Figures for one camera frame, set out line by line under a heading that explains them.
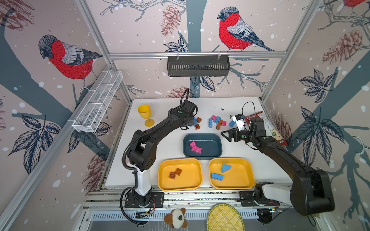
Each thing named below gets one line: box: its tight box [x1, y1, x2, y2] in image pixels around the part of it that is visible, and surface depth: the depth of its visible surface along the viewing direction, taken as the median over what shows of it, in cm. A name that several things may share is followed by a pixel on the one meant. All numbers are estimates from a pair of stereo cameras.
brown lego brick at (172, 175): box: [169, 171, 176, 180], surface depth 82 cm
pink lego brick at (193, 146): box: [189, 141, 199, 150], surface depth 92 cm
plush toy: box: [163, 207, 188, 230], surface depth 68 cm
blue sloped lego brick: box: [221, 163, 232, 173], surface depth 85 cm
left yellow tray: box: [157, 157, 203, 192], surface depth 83 cm
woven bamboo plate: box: [206, 203, 246, 231], surface depth 69 cm
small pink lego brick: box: [193, 144, 202, 154], surface depth 92 cm
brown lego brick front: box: [175, 167, 183, 177], surface depth 83 cm
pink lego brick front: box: [191, 146, 200, 154], surface depth 92 cm
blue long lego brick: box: [211, 173, 225, 182], surface depth 81 cm
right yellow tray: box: [208, 157, 256, 190], surface depth 83 cm
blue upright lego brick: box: [208, 118, 213, 129], surface depth 106 cm
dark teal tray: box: [182, 132, 223, 159], surface depth 94 cm
